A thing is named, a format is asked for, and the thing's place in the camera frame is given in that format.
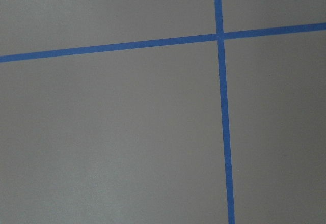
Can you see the blue tape grid lines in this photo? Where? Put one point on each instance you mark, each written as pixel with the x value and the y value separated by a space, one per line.
pixel 220 36

